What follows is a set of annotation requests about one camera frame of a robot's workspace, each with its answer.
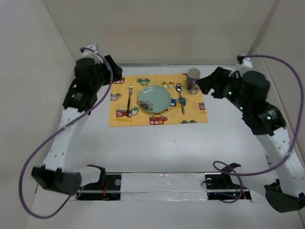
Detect silver fork patterned handle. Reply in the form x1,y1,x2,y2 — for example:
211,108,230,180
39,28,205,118
127,85,133,117

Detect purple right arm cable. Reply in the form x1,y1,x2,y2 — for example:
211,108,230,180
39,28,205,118
212,54,301,203

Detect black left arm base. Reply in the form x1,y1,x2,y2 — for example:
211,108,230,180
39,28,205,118
76,173,122,201

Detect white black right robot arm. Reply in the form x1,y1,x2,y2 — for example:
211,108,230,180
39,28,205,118
196,67,305,213

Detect green floral ceramic plate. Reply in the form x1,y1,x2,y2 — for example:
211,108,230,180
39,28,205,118
138,85,172,113

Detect silver spoon patterned handle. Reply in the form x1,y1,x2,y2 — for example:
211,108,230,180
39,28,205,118
175,83,185,115

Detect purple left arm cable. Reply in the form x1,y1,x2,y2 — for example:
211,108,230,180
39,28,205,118
18,47,114,219

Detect purple ceramic mug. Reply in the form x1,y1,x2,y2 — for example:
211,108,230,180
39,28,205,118
186,68,201,88

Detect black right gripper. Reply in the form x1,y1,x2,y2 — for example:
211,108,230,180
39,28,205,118
196,66,250,113

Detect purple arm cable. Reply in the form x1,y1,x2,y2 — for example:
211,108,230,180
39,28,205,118
212,54,301,203
18,47,114,219

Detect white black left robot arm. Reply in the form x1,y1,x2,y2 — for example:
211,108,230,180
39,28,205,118
31,55,122,196

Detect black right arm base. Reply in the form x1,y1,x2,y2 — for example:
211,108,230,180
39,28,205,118
201,172,252,203

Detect yellow car-print cloth placemat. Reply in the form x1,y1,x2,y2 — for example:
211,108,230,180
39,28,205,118
109,73,208,127

